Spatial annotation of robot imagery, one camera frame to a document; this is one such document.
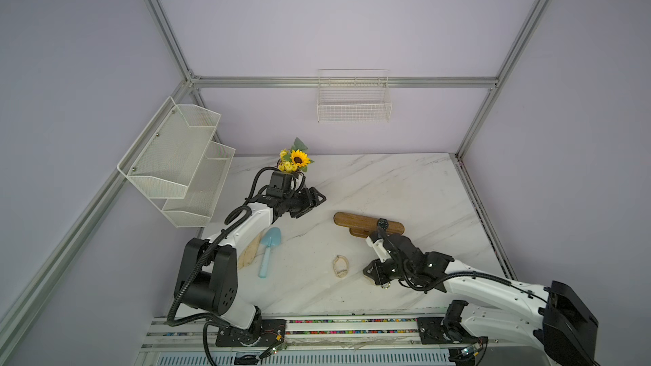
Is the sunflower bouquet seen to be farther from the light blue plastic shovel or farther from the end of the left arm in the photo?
the light blue plastic shovel

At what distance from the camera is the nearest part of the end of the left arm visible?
67 centimetres

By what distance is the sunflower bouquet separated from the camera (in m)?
0.86

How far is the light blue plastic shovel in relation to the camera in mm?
860

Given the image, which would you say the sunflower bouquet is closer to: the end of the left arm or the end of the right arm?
the end of the left arm

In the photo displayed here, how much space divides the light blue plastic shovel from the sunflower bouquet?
0.88ft

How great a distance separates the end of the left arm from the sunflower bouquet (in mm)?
36

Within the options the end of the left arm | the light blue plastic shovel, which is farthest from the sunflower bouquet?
the light blue plastic shovel

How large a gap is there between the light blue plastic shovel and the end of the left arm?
163 millimetres
